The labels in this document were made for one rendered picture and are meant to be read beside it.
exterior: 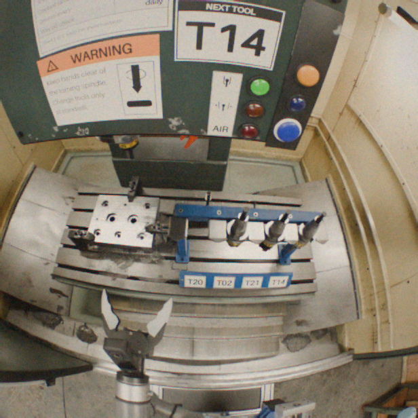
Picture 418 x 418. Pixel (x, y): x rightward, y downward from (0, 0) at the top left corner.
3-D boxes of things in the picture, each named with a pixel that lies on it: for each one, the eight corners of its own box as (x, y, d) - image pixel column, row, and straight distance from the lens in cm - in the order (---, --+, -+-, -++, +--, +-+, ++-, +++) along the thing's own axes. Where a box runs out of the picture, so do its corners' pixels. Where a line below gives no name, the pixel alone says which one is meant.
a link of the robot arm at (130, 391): (110, 395, 49) (150, 404, 47) (110, 377, 48) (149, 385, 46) (121, 389, 56) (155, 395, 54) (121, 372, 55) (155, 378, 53)
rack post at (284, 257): (290, 264, 99) (324, 234, 75) (279, 264, 97) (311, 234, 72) (288, 244, 102) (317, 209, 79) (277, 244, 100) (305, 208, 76)
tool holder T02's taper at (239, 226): (247, 224, 62) (252, 211, 56) (244, 238, 60) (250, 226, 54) (231, 220, 61) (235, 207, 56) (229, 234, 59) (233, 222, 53)
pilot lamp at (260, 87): (268, 98, 25) (272, 81, 24) (248, 95, 24) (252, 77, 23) (267, 96, 25) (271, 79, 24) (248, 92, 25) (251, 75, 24)
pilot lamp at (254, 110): (261, 121, 26) (266, 105, 25) (243, 119, 26) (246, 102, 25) (260, 118, 27) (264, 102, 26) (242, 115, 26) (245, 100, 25)
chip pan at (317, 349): (334, 355, 141) (340, 355, 135) (11, 323, 166) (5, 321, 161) (333, 325, 139) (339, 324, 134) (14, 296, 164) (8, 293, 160)
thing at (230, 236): (248, 226, 64) (250, 222, 62) (245, 245, 62) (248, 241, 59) (227, 222, 64) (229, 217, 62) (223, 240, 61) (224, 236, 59)
